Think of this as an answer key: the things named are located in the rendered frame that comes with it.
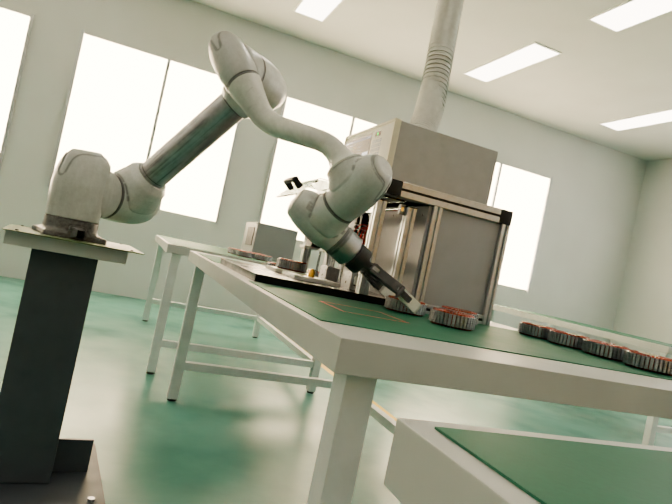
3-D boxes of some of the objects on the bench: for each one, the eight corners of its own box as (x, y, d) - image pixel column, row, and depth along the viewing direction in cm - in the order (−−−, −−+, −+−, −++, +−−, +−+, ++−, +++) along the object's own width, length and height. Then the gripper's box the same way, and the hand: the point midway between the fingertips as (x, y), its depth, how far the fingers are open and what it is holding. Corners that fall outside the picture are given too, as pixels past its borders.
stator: (280, 268, 193) (282, 258, 193) (271, 265, 203) (273, 255, 203) (310, 274, 197) (312, 264, 197) (300, 271, 207) (302, 261, 207)
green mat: (320, 320, 91) (320, 319, 91) (248, 281, 148) (248, 280, 148) (714, 387, 123) (714, 386, 123) (530, 333, 181) (530, 333, 181)
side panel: (412, 311, 166) (434, 205, 166) (407, 310, 168) (429, 206, 169) (489, 326, 175) (510, 226, 176) (484, 324, 178) (504, 225, 179)
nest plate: (294, 278, 168) (295, 274, 168) (281, 274, 182) (282, 270, 182) (339, 287, 173) (340, 283, 173) (324, 282, 187) (325, 278, 187)
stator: (418, 319, 138) (421, 304, 138) (451, 324, 144) (454, 310, 144) (449, 328, 128) (453, 312, 129) (483, 333, 134) (486, 318, 134)
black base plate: (254, 281, 151) (256, 273, 151) (220, 263, 211) (221, 257, 211) (406, 310, 167) (407, 302, 167) (334, 285, 227) (335, 280, 227)
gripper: (376, 243, 136) (436, 301, 140) (348, 242, 160) (400, 291, 164) (357, 266, 134) (417, 323, 139) (331, 261, 159) (384, 310, 163)
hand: (405, 303), depth 151 cm, fingers open, 13 cm apart
